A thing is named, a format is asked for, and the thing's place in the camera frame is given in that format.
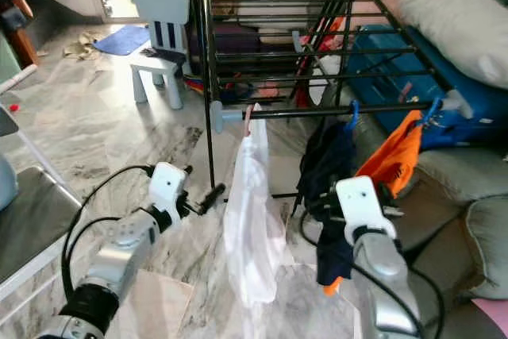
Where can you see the brown wooden post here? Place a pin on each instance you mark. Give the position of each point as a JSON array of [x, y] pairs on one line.
[[16, 5]]

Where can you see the blue plastic hanger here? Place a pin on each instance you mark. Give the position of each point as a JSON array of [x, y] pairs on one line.
[[354, 115], [432, 109]]

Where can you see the blue floor mat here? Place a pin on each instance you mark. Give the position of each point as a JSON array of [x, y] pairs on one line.
[[123, 39]]

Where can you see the navy blue garment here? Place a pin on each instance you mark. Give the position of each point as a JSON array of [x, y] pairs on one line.
[[325, 160]]

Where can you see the blue suitcase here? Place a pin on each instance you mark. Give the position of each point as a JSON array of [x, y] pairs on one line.
[[389, 69]]

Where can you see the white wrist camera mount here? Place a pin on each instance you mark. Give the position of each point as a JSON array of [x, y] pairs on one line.
[[365, 202], [167, 186]]

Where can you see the orange garment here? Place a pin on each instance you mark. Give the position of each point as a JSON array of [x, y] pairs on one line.
[[393, 156]]

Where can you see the beige pillow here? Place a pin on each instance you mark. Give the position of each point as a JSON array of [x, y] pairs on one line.
[[452, 25]]

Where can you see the crumpled brown paper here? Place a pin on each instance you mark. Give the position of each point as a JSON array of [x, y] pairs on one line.
[[79, 47]]

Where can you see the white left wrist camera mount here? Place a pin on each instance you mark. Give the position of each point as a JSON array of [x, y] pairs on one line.
[[167, 186]]

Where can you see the small white child chair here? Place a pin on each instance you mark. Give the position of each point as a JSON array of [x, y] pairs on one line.
[[163, 9]]

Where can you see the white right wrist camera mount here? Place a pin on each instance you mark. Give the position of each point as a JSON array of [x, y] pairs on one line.
[[365, 202]]

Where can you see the pink hanger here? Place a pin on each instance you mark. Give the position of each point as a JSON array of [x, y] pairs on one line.
[[248, 117]]

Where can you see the grey sofa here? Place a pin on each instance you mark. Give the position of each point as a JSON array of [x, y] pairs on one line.
[[452, 180]]

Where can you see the folding chair with blue cover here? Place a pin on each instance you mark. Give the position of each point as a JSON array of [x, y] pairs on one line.
[[32, 220]]

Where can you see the white garment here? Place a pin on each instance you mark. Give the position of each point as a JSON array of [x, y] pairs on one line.
[[250, 220]]

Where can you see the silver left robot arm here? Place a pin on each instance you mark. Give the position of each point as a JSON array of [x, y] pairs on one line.
[[123, 252]]

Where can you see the black metal drying rack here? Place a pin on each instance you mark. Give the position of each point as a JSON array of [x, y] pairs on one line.
[[302, 113]]

